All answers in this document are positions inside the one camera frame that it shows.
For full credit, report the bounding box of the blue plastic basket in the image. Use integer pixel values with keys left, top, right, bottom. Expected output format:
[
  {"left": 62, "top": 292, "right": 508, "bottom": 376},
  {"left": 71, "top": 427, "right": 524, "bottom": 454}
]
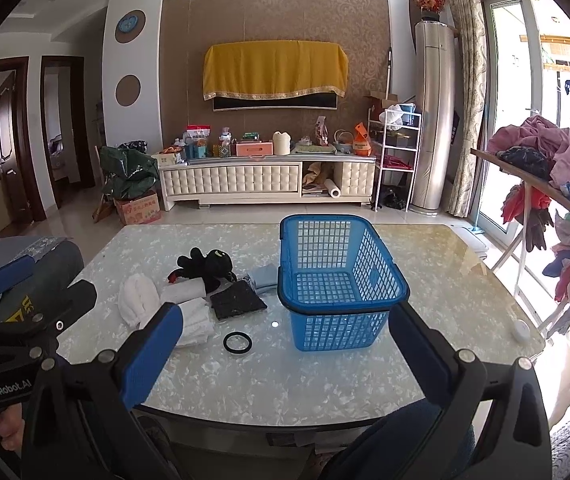
[{"left": 277, "top": 214, "right": 410, "bottom": 352}]

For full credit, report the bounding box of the grey blue cloth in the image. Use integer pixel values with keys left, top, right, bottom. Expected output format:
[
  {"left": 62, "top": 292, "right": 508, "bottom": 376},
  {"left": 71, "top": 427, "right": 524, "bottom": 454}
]
[{"left": 242, "top": 263, "right": 278, "bottom": 295}]

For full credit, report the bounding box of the yellow cloth covered television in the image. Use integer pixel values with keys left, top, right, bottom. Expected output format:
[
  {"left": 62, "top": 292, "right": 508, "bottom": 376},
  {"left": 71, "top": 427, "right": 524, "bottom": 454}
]
[{"left": 202, "top": 40, "right": 349, "bottom": 110}]

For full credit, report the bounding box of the white paper roll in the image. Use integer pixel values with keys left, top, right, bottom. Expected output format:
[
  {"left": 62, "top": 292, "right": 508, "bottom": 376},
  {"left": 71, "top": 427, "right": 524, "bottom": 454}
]
[{"left": 324, "top": 179, "right": 341, "bottom": 198}]

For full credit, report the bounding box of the artificial autumn flower pot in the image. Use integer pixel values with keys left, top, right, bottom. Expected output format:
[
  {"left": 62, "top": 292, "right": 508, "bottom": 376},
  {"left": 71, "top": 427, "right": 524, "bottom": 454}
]
[{"left": 408, "top": 0, "right": 448, "bottom": 22}]

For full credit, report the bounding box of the black dragon plush toy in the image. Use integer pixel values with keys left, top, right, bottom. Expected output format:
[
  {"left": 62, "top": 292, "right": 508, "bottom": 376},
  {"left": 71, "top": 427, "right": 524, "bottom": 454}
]
[{"left": 168, "top": 247, "right": 237, "bottom": 294}]

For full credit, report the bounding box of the black hair tie ring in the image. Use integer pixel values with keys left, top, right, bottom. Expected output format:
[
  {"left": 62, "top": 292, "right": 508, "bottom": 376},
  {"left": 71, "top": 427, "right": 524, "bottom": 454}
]
[{"left": 223, "top": 331, "right": 255, "bottom": 356}]

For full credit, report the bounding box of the brown wooden door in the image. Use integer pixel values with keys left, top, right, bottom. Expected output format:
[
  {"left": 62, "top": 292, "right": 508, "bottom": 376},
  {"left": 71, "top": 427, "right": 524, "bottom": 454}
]
[{"left": 0, "top": 72, "right": 33, "bottom": 224}]

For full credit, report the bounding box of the white fluffy towel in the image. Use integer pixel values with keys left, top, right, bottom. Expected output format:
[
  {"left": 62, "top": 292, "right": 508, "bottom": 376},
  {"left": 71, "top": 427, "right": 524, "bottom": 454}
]
[{"left": 118, "top": 273, "right": 160, "bottom": 330}]

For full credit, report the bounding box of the white quilted towel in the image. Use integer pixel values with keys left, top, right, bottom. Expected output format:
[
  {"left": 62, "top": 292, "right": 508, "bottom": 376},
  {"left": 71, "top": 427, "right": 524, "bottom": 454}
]
[{"left": 176, "top": 298, "right": 214, "bottom": 348}]

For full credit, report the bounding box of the orange bag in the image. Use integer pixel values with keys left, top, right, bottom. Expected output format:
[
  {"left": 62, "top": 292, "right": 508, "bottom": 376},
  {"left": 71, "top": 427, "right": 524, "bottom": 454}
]
[{"left": 352, "top": 122, "right": 373, "bottom": 157}]

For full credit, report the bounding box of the cream cylindrical container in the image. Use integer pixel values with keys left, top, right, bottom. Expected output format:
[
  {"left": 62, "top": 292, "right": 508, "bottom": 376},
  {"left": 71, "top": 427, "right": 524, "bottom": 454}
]
[{"left": 272, "top": 131, "right": 291, "bottom": 156}]

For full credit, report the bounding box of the blue round wall clock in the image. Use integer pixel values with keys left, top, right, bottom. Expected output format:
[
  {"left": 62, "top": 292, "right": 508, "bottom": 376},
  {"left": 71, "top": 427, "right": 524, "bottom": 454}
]
[{"left": 117, "top": 12, "right": 138, "bottom": 35}]

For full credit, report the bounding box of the beige patterned curtain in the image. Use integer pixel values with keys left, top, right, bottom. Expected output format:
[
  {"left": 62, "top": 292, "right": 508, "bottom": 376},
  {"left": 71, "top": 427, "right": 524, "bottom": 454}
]
[{"left": 448, "top": 0, "right": 488, "bottom": 218}]

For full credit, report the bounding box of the cream tufted tv cabinet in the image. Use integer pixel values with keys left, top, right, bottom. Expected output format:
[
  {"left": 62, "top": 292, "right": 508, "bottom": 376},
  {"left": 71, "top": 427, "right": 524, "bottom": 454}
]
[{"left": 159, "top": 154, "right": 376, "bottom": 210}]

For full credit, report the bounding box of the white floor air conditioner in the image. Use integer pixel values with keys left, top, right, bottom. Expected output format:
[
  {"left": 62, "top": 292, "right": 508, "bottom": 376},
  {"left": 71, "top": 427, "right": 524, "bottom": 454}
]
[{"left": 410, "top": 21, "right": 455, "bottom": 216}]

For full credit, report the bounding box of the pink storage box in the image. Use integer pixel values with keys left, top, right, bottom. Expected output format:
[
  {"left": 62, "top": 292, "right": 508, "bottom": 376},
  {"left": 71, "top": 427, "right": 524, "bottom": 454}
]
[{"left": 235, "top": 141, "right": 274, "bottom": 157}]

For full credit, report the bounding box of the wooden clothes drying rack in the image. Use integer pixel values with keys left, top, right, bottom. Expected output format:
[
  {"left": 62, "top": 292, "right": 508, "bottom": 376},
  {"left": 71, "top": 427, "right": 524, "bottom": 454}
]
[{"left": 472, "top": 150, "right": 570, "bottom": 336}]

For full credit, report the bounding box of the dark green bag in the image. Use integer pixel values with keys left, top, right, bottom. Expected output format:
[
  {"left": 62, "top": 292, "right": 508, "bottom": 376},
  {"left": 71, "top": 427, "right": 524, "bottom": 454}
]
[{"left": 99, "top": 146, "right": 160, "bottom": 200}]

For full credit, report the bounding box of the person's left hand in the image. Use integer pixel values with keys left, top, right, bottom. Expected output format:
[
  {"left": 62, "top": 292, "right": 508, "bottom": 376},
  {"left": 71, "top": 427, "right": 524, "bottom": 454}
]
[{"left": 0, "top": 403, "right": 24, "bottom": 453}]

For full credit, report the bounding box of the printed cardboard box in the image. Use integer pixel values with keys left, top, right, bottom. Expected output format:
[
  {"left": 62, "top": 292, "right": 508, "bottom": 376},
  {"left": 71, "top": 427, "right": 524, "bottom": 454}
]
[{"left": 114, "top": 191, "right": 161, "bottom": 226}]

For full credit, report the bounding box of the white metal shelf rack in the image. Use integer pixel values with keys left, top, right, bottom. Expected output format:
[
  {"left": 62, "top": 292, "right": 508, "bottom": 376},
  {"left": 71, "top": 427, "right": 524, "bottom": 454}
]
[{"left": 367, "top": 103, "right": 422, "bottom": 211}]

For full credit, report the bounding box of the pink clothes pile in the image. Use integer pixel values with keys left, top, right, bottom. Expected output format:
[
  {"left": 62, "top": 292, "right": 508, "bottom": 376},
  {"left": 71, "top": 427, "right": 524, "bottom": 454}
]
[{"left": 486, "top": 115, "right": 570, "bottom": 188}]

